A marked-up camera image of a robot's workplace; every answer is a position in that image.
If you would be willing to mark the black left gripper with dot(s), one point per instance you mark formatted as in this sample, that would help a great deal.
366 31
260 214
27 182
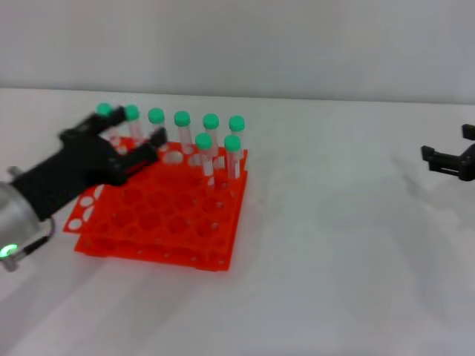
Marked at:
63 170

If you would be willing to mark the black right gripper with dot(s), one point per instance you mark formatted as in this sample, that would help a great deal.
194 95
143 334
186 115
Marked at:
468 163

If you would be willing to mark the orange test tube rack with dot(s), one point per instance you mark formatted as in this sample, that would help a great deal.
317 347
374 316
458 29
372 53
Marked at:
167 222

